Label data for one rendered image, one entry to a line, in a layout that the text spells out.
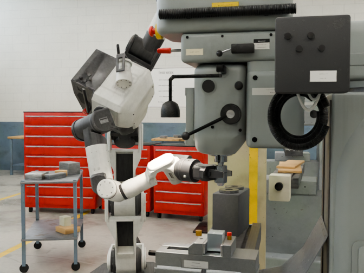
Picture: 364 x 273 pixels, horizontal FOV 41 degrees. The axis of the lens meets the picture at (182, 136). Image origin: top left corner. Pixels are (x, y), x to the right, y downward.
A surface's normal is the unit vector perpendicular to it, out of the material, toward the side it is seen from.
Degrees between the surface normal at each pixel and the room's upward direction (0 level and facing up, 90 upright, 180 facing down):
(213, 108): 90
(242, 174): 90
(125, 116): 140
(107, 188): 78
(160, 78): 90
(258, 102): 90
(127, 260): 104
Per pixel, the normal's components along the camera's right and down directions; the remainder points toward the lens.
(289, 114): -0.22, 0.05
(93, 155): -0.17, -0.16
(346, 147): -0.71, -0.16
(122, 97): 0.06, -0.48
